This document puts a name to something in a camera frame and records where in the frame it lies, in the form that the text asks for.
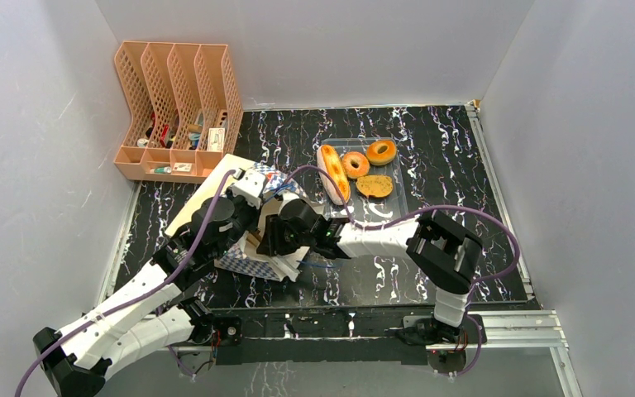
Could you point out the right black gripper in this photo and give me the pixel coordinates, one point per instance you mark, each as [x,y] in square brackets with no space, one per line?
[273,236]

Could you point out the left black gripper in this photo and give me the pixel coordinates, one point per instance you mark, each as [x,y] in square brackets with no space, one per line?
[252,210]

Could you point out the blue checkered paper bag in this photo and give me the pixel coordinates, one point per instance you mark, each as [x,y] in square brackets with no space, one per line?
[259,225]

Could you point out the fake long baguette roll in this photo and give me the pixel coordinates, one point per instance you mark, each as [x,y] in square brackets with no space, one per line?
[334,181]

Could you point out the fake herb bread slice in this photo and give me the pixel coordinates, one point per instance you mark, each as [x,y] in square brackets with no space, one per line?
[375,186]

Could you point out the orange fake donut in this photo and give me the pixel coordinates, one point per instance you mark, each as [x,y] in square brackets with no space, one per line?
[381,152]

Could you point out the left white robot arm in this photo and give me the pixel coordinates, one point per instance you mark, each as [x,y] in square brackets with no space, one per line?
[80,358]

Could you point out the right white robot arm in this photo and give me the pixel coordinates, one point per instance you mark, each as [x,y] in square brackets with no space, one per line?
[446,252]

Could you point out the small white card box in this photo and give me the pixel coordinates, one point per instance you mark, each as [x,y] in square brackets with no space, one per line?
[182,167]

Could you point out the clear plastic tray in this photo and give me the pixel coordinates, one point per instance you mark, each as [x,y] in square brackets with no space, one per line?
[369,208]

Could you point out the green white glue tube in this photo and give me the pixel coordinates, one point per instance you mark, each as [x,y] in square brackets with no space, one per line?
[162,170]

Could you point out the white stapler box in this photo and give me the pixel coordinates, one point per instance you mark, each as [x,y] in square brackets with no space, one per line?
[216,139]

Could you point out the red small box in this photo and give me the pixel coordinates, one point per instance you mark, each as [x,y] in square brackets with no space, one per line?
[164,135]

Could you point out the peach plastic file organizer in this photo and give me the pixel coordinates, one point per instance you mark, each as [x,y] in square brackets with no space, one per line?
[191,87]

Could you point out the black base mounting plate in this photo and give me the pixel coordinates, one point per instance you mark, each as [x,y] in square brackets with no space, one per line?
[323,334]

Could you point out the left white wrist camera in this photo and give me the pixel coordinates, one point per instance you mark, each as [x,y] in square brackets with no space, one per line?
[250,186]

